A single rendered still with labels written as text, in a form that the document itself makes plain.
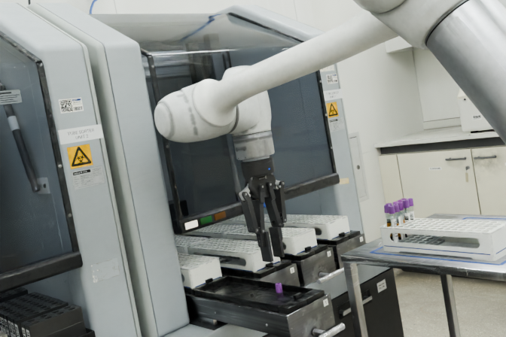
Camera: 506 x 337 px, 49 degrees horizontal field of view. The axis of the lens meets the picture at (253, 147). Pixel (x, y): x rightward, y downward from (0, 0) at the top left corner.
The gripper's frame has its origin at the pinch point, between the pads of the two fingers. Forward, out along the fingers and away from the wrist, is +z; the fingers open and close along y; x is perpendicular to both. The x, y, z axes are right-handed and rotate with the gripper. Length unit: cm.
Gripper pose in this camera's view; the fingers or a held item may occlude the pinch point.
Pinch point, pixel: (271, 244)
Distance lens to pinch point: 130.8
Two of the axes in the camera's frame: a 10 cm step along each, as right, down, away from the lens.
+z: 1.7, 9.8, 0.5
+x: 6.6, -0.8, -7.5
